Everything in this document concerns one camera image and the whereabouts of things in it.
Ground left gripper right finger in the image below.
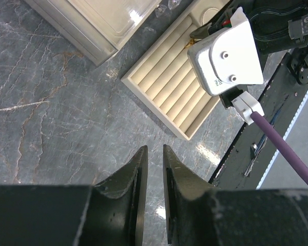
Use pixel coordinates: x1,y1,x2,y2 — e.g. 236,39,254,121
163,145,218,245

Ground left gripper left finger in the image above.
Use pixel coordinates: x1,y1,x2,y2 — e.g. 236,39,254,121
73,146,148,245

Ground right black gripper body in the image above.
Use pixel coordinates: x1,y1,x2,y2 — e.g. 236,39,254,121
192,1,308,54

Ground beige jewelry box with lid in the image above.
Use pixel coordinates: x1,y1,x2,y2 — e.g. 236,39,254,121
26,0,160,66

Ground beige jewelry tray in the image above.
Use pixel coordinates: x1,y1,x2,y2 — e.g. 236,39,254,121
121,1,227,140

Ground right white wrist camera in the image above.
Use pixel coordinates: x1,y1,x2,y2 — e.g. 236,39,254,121
187,7,264,96

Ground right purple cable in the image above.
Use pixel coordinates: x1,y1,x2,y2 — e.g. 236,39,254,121
231,92,308,191

